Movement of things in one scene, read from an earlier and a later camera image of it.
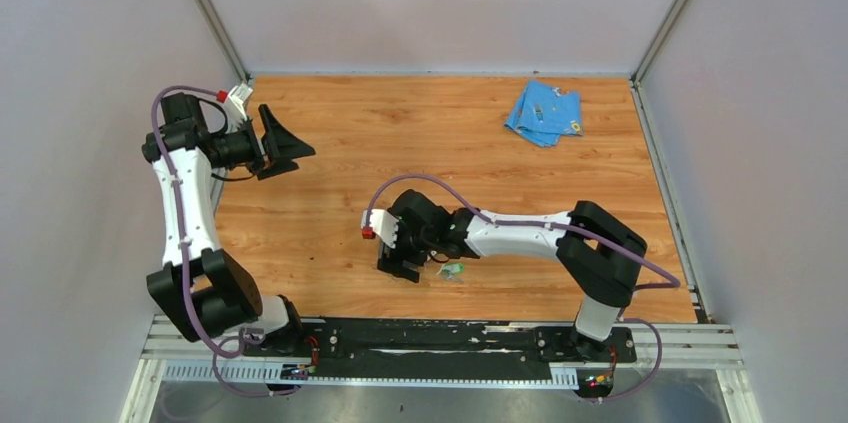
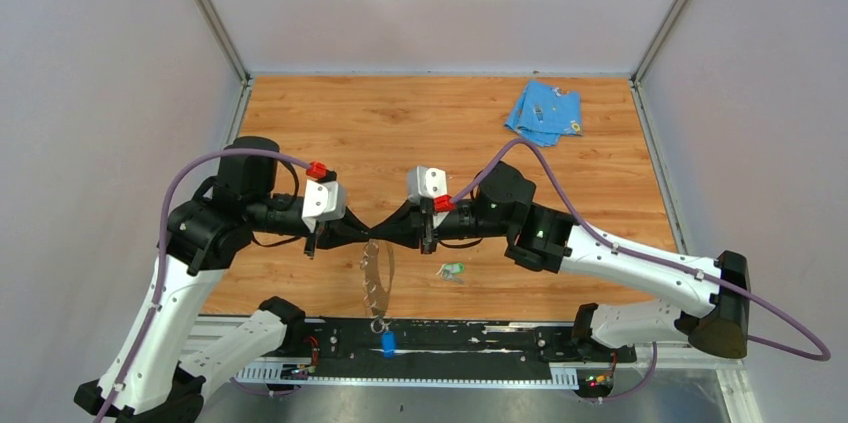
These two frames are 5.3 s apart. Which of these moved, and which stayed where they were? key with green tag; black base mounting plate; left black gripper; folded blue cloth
Moved: left black gripper
Stayed: black base mounting plate; key with green tag; folded blue cloth
